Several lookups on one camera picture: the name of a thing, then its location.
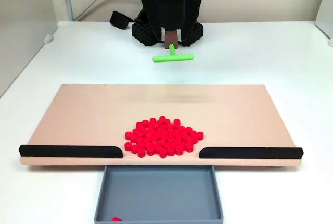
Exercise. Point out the green T pusher tool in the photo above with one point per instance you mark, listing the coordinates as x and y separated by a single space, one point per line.
172 57

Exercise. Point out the red cylindrical granule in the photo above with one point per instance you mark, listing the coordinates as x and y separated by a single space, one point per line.
135 131
162 119
182 147
171 140
184 143
142 130
170 126
152 142
134 138
162 146
164 127
128 145
157 151
148 148
139 142
139 125
158 142
177 131
173 136
171 151
186 138
199 135
180 137
162 132
176 122
128 135
178 142
145 142
148 132
141 146
147 137
188 129
163 153
169 147
189 147
140 136
179 151
151 127
154 136
193 137
192 132
184 132
152 120
160 137
116 219
169 131
155 148
166 122
167 137
134 148
141 152
150 151
195 140
182 128
145 123
165 142

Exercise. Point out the grey tray container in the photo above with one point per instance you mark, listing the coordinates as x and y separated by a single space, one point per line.
158 192

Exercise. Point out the white round bumper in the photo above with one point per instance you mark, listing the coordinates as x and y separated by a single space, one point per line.
48 38
330 42

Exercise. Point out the beige board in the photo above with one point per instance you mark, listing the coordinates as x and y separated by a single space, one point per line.
91 114

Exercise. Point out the black edge rail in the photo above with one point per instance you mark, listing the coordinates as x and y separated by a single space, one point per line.
249 153
70 151

